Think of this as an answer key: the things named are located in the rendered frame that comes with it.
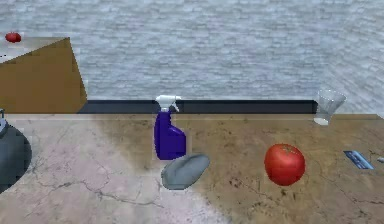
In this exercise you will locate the blue spray bottle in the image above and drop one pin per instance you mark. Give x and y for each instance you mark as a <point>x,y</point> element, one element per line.
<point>168,139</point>

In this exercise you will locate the large red tomato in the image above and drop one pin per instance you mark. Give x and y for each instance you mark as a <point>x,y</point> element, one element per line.
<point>284,164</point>

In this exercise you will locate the clear drinking glass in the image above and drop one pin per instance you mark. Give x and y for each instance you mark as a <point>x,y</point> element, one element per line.
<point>327,105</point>

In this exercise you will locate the brown cupboard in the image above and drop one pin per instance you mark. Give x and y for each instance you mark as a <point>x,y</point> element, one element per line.
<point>40,83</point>

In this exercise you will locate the blue card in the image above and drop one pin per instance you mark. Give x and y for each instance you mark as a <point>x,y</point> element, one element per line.
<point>358,159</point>

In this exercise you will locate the small red tomato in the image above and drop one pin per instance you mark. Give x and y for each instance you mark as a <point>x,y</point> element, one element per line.
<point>13,37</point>

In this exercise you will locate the small grey object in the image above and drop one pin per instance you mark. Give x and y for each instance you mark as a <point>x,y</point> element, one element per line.
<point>381,160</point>

